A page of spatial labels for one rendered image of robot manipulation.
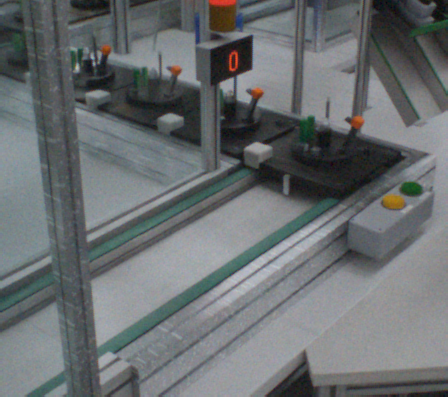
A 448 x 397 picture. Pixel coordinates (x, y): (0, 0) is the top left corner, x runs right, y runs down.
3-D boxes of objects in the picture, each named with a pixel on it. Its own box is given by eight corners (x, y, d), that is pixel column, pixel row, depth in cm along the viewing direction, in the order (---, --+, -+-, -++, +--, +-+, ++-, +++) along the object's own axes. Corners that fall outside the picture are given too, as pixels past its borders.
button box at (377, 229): (432, 216, 155) (436, 189, 152) (378, 261, 141) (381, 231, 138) (400, 206, 159) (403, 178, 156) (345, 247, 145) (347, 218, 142)
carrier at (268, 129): (302, 129, 182) (305, 77, 176) (237, 163, 165) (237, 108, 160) (223, 104, 196) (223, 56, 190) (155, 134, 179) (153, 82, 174)
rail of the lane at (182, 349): (432, 196, 171) (438, 151, 166) (142, 423, 110) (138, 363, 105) (409, 189, 174) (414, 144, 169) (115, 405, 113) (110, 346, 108)
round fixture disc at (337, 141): (369, 152, 166) (370, 143, 165) (333, 174, 156) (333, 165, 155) (314, 135, 174) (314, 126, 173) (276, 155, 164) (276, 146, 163)
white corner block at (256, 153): (273, 164, 165) (273, 146, 163) (260, 171, 162) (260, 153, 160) (255, 158, 168) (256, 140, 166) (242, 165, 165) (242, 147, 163)
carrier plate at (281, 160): (400, 159, 167) (401, 150, 166) (340, 200, 151) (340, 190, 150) (308, 130, 181) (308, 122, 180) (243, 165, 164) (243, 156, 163)
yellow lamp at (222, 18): (241, 28, 146) (241, 2, 144) (224, 34, 142) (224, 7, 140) (220, 23, 149) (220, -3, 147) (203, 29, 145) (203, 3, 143)
